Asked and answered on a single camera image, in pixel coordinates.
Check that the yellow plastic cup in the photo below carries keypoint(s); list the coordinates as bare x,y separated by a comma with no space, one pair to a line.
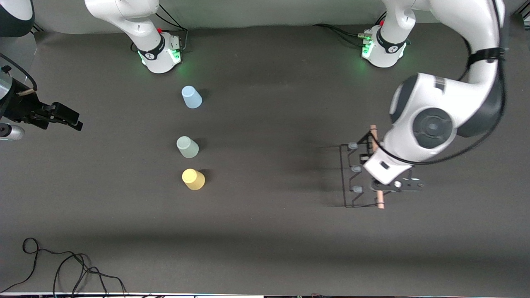
193,179

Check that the pale green plastic cup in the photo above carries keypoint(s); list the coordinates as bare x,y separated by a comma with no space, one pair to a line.
187,147

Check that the dark grey table mat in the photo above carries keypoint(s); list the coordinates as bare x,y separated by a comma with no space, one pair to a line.
269,124

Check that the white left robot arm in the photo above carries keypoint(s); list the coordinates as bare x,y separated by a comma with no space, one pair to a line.
434,124

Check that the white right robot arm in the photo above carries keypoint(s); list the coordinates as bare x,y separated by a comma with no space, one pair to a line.
124,12

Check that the light blue plastic cup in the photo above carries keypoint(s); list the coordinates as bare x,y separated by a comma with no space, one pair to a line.
191,98

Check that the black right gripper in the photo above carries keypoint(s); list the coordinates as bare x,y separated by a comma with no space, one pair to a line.
20,105

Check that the black frame rail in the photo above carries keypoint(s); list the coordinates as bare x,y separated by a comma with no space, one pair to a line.
36,27
525,15

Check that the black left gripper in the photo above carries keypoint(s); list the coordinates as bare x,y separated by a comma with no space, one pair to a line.
362,162

